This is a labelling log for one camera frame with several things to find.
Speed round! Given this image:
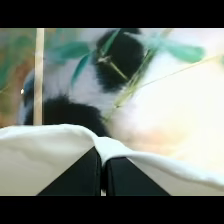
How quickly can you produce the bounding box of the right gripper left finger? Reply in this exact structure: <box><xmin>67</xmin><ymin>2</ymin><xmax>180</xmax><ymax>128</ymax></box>
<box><xmin>37</xmin><ymin>146</ymin><xmax>102</xmax><ymax>197</ymax></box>

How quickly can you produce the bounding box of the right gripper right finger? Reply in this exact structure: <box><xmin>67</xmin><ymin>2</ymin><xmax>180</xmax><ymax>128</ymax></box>
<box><xmin>105</xmin><ymin>156</ymin><xmax>171</xmax><ymax>197</ymax></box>

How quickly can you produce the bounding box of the white garment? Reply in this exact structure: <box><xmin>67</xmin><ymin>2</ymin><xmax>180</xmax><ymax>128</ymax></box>
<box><xmin>0</xmin><ymin>123</ymin><xmax>224</xmax><ymax>197</ymax></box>

